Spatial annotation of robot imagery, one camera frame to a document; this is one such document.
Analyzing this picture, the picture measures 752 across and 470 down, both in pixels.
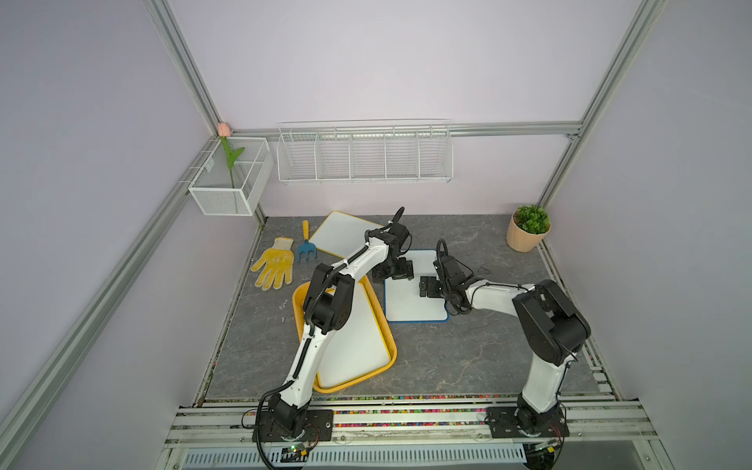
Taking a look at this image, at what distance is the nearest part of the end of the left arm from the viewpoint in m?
0.79

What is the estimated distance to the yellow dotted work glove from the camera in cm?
104

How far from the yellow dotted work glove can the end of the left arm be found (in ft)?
1.11
